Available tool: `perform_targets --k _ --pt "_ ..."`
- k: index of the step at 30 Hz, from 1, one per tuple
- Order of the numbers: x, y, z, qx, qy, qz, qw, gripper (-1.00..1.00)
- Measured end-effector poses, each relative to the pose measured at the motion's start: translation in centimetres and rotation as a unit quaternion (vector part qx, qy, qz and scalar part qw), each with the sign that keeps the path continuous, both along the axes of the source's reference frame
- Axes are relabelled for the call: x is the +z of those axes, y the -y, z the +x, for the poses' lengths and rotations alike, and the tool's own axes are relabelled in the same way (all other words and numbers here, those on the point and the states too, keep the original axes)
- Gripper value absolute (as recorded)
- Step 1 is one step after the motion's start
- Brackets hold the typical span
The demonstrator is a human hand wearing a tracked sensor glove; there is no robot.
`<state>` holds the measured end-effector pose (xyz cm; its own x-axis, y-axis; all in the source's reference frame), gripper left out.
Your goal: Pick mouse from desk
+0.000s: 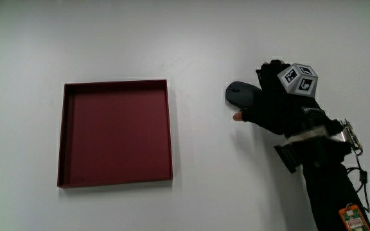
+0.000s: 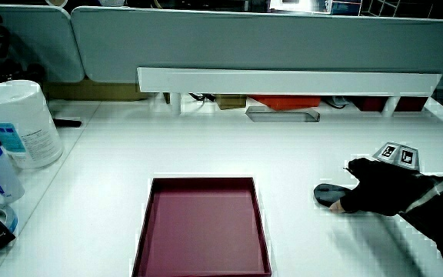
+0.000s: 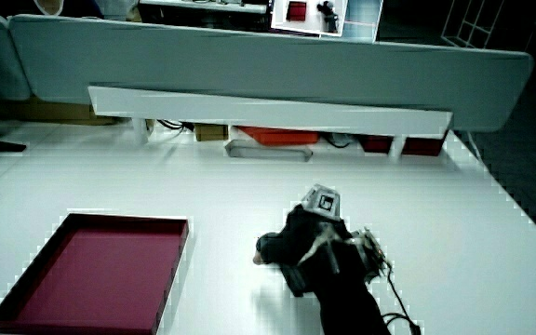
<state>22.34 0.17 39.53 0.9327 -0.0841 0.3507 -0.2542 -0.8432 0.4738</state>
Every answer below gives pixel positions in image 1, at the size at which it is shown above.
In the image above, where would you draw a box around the person's right hand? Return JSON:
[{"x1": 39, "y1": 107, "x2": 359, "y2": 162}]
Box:
[{"x1": 232, "y1": 59, "x2": 333, "y2": 136}]

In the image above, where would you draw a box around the black computer mouse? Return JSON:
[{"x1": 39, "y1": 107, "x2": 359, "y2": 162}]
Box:
[{"x1": 225, "y1": 81, "x2": 263, "y2": 110}]

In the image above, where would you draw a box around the person's right forearm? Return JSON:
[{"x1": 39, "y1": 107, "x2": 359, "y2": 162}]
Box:
[{"x1": 274, "y1": 119, "x2": 370, "y2": 231}]

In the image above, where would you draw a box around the white desk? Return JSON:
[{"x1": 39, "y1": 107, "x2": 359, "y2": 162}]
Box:
[{"x1": 0, "y1": 0, "x2": 370, "y2": 231}]

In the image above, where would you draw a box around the silver wrist sensor board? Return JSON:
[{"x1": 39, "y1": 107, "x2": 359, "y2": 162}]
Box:
[{"x1": 339, "y1": 118, "x2": 364, "y2": 157}]

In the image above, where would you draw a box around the orange circuit board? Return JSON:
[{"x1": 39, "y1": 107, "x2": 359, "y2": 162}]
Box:
[{"x1": 338, "y1": 202, "x2": 370, "y2": 231}]

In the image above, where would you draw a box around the dark red square tray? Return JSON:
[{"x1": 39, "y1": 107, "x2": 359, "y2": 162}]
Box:
[{"x1": 57, "y1": 79, "x2": 174, "y2": 189}]

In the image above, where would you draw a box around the black thin cable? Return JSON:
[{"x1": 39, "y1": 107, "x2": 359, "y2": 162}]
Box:
[{"x1": 346, "y1": 155, "x2": 370, "y2": 214}]

